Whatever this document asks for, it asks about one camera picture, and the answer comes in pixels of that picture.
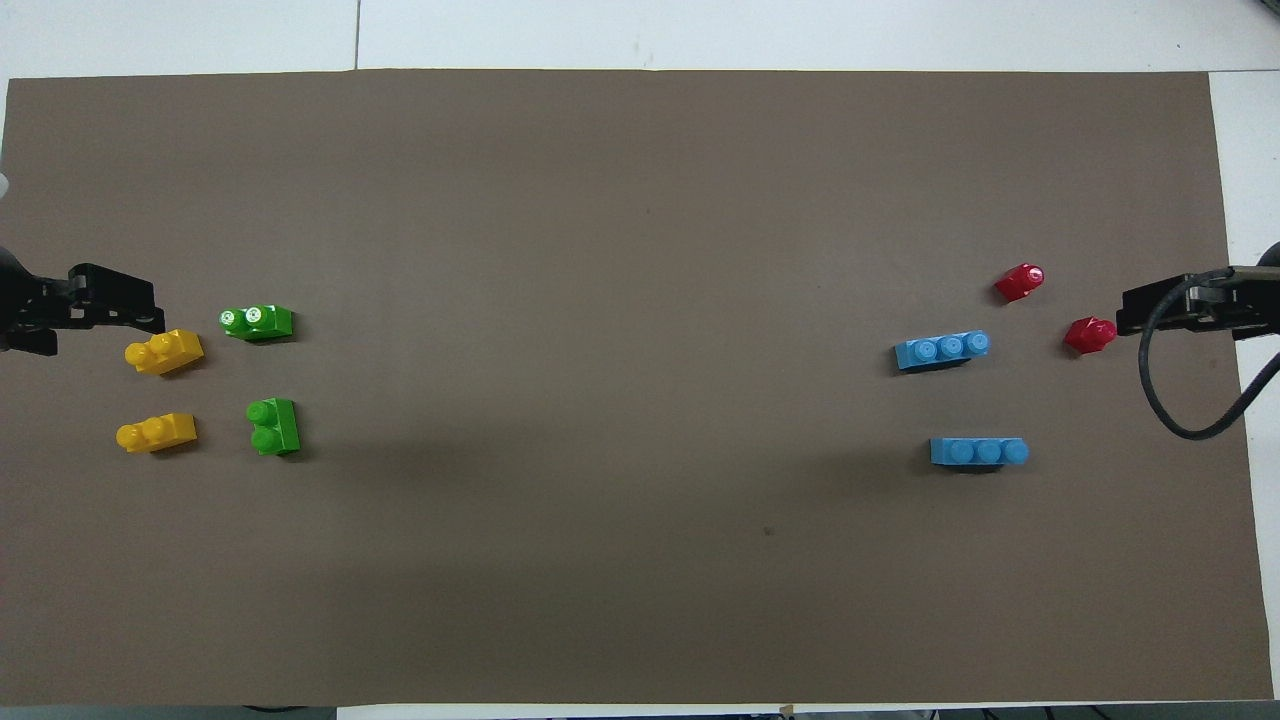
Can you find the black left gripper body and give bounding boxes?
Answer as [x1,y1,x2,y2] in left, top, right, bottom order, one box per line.
[0,246,73,357]

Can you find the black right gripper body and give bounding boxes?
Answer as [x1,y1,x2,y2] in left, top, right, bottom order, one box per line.
[1190,265,1280,341]

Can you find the plain green two-stud brick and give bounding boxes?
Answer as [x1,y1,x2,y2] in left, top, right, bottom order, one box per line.
[246,397,302,457]

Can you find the blue three-stud brick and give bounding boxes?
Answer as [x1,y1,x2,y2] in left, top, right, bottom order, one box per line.
[929,437,1030,469]
[893,329,992,374]

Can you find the yellow two-stud brick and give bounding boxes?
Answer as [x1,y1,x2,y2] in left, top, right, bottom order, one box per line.
[115,412,198,455]
[124,328,206,377]

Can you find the small red brick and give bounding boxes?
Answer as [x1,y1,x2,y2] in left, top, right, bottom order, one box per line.
[994,263,1046,303]
[1063,317,1118,355]

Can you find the green brick with white studs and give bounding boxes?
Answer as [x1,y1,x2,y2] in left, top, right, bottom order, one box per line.
[219,304,295,343]

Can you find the brown paper table mat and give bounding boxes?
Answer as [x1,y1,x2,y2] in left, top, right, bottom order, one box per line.
[0,68,1274,707]

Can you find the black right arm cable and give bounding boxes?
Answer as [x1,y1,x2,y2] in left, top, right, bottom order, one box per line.
[1137,268,1280,441]

